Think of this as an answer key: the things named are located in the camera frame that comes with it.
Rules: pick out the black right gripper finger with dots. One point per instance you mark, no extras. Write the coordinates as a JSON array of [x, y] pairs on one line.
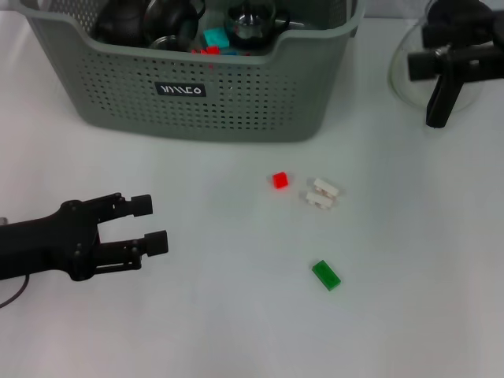
[[427, 66], [437, 34]]

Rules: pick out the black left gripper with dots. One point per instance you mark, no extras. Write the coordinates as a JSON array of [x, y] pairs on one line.
[[47, 248]]

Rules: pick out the small red cube brick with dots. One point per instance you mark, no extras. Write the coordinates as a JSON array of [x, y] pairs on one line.
[[280, 181], [213, 49]]

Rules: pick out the orange-red wedge brick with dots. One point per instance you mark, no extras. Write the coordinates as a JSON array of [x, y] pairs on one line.
[[198, 51]]

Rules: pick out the blue square brick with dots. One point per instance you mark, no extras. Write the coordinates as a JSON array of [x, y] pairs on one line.
[[232, 52]]

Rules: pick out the cyan square brick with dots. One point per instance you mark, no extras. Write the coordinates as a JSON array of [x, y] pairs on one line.
[[216, 37]]

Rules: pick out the grey perforated storage bin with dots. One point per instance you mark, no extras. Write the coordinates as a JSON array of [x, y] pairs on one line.
[[256, 106]]

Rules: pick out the green rectangular brick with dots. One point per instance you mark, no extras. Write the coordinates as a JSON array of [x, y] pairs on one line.
[[327, 275]]

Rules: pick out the black ceramic teapot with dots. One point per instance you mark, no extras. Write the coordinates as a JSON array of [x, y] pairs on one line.
[[118, 23]]

